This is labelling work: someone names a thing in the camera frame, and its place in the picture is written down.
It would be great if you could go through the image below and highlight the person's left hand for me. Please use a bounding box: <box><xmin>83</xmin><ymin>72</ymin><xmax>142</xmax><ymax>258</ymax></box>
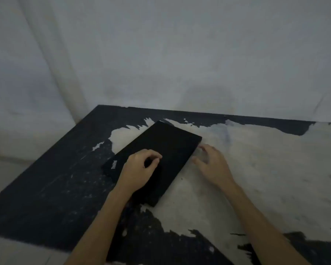
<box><xmin>115</xmin><ymin>149</ymin><xmax>163</xmax><ymax>195</ymax></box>

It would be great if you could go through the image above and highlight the person's right hand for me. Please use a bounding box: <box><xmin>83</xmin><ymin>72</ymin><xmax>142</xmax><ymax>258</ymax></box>
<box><xmin>192</xmin><ymin>144</ymin><xmax>236</xmax><ymax>191</ymax></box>

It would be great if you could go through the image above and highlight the black laptop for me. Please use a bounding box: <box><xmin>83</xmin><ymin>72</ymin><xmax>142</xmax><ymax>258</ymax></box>
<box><xmin>103</xmin><ymin>120</ymin><xmax>202</xmax><ymax>208</ymax></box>

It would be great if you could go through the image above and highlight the person's left forearm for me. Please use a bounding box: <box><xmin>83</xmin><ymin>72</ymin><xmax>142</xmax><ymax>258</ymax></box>
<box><xmin>64</xmin><ymin>187</ymin><xmax>133</xmax><ymax>265</ymax></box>

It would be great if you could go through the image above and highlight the person's right forearm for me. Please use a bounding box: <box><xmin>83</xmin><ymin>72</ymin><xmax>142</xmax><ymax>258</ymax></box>
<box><xmin>224</xmin><ymin>181</ymin><xmax>312</xmax><ymax>265</ymax></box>

